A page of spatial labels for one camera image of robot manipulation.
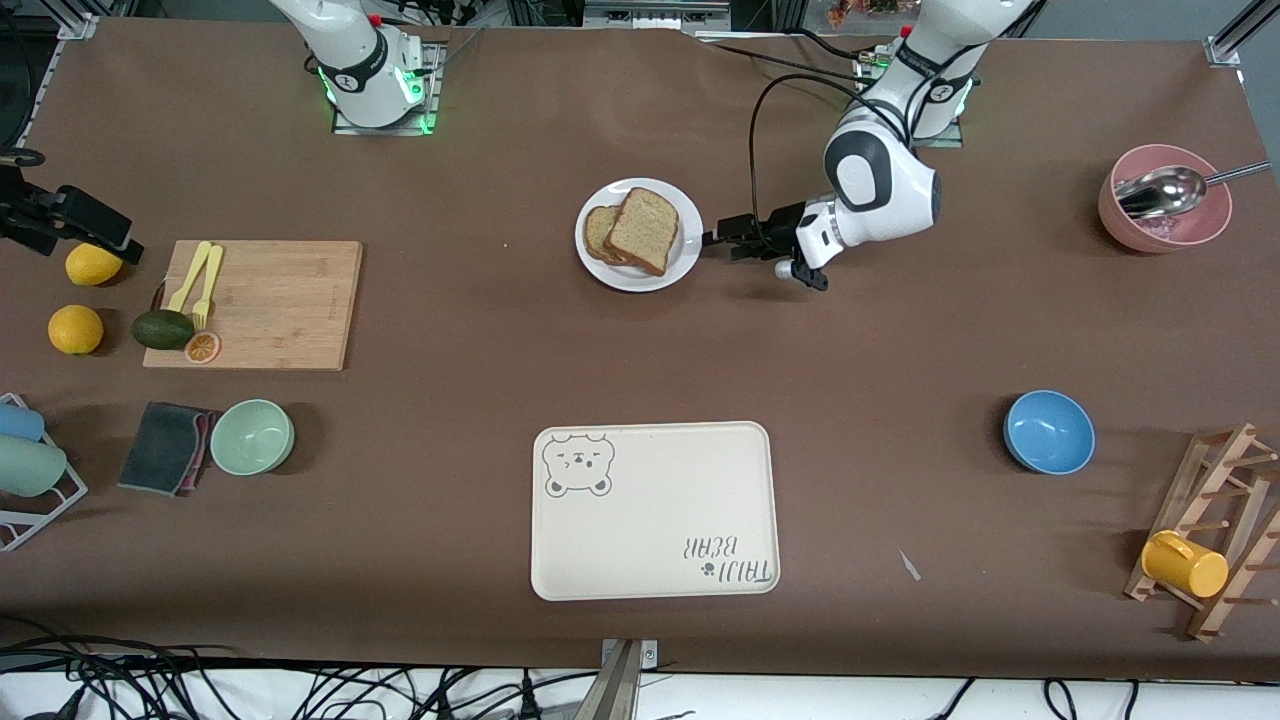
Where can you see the orange fruit slice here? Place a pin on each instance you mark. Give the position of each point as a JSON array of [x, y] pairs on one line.
[[203, 348]]

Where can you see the wooden mug rack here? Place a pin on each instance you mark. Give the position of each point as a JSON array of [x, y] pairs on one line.
[[1197, 500]]

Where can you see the yellow plastic fork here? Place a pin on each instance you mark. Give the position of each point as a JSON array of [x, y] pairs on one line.
[[212, 270]]

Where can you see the aluminium corner bracket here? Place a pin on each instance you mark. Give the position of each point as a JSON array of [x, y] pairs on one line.
[[1222, 50], [78, 27]]

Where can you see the metal serving spoon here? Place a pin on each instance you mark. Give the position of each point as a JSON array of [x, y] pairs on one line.
[[1160, 192]]

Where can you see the small white paper scrap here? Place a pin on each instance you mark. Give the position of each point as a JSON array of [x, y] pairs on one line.
[[909, 566]]

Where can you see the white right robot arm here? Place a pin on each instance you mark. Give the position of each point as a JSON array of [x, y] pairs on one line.
[[355, 55]]

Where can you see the yellow lemon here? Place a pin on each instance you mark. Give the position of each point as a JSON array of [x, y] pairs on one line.
[[90, 270], [75, 330]]

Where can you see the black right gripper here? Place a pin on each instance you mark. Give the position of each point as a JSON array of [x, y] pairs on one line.
[[28, 214]]

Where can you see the blue bowl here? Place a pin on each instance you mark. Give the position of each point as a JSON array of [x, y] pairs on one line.
[[1050, 432]]

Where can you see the light blue cup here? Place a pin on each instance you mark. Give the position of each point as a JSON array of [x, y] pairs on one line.
[[20, 422]]

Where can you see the wooden cutting board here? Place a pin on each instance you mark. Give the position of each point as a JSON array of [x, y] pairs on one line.
[[270, 310]]

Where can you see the yellow plastic knife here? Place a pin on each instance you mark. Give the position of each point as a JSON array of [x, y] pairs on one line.
[[190, 280]]

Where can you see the pale green cup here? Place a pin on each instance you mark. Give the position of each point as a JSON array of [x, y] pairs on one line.
[[30, 467]]

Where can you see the grey metal frame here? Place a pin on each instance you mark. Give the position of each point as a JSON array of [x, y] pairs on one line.
[[655, 12]]

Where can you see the dark folded cloth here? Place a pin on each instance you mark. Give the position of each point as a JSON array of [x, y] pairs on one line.
[[165, 447]]

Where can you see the pink bowl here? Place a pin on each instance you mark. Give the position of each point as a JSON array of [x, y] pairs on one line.
[[1160, 240]]

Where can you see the cream bear print tray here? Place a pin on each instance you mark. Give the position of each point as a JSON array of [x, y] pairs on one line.
[[650, 520]]

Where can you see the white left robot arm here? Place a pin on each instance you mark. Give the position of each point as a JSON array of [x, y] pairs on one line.
[[885, 185]]

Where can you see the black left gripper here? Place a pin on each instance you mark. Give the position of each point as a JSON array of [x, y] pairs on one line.
[[778, 229]]

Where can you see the pale green bowl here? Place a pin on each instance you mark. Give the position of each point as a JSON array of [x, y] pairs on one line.
[[252, 437]]

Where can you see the yellow mug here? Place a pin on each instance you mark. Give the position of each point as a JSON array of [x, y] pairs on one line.
[[1190, 570]]

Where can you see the dark green avocado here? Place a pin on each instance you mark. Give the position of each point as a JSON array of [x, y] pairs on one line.
[[163, 330]]

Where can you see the white round plate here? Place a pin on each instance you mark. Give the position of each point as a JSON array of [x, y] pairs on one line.
[[688, 250]]

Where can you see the toast bread slice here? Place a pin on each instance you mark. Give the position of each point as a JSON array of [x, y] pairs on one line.
[[645, 230], [597, 232]]

